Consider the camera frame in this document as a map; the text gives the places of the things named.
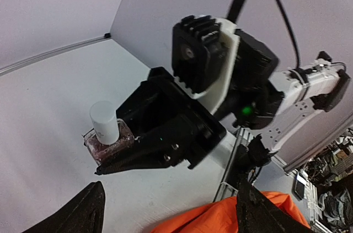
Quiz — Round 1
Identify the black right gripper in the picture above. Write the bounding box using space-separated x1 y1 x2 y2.
95 67 226 175

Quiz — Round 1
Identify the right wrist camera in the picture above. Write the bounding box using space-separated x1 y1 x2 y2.
172 15 240 114

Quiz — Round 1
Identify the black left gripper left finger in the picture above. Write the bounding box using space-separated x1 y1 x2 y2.
25 181 105 232

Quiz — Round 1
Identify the aluminium table rail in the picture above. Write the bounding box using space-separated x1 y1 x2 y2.
1 33 111 76

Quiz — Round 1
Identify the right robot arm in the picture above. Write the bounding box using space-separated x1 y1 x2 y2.
96 25 350 175

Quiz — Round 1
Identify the nail polish bottle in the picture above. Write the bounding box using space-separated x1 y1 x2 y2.
83 118 135 166

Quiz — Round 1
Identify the orange sleeve forearm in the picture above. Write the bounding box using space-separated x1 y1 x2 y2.
151 191 310 232

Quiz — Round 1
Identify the white nail polish cap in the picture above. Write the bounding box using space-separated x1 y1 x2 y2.
89 101 120 145

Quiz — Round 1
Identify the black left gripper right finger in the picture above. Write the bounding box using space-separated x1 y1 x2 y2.
236 172 313 232

